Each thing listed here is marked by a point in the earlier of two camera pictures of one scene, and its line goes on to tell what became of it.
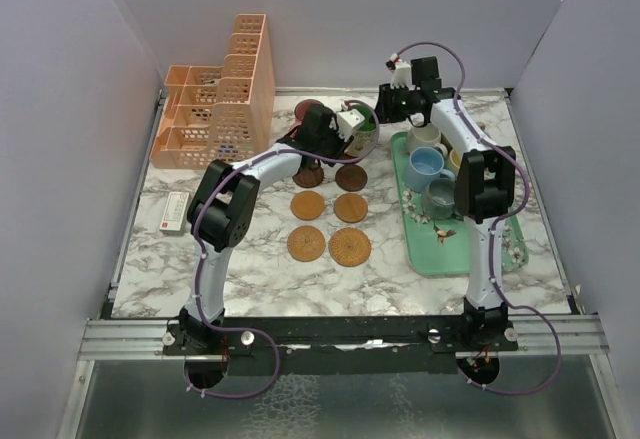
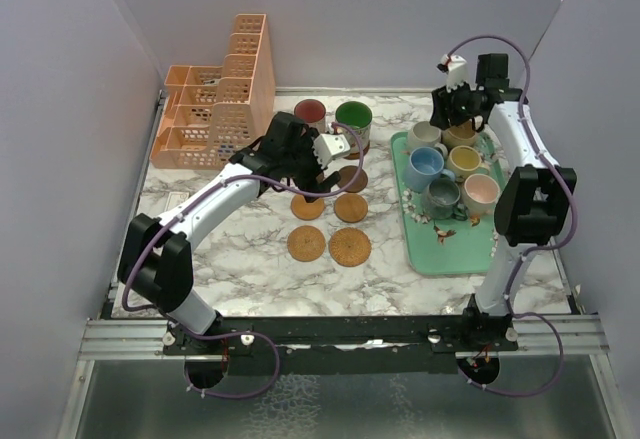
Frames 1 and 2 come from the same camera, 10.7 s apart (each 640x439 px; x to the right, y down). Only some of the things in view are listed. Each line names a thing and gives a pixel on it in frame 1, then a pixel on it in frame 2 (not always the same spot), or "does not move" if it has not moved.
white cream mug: [426, 136] does not move
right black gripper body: [396, 104] to [454, 106]
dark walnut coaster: [351, 177] does not move
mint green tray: [440, 246] does not move
